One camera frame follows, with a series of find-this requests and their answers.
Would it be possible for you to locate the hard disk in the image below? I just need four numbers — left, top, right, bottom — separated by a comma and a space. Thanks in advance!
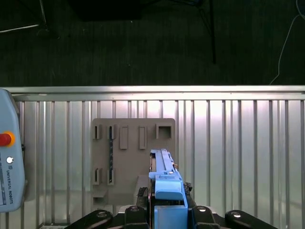
148, 148, 189, 229

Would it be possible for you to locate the chrome metal bar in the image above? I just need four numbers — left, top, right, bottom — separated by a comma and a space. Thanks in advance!
0, 0, 48, 34

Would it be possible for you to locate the white floor cable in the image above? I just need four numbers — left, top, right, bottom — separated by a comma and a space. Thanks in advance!
269, 0, 305, 85

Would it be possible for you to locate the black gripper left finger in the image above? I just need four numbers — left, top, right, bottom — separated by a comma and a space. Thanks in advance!
64, 187, 150, 229

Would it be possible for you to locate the grey parts rack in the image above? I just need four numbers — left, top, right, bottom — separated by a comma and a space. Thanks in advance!
91, 118, 177, 206

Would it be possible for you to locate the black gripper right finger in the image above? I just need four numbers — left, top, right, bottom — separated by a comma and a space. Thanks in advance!
182, 182, 279, 229

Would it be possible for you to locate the pale blue teach pendant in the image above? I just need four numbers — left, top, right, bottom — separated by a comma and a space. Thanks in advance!
0, 88, 27, 213

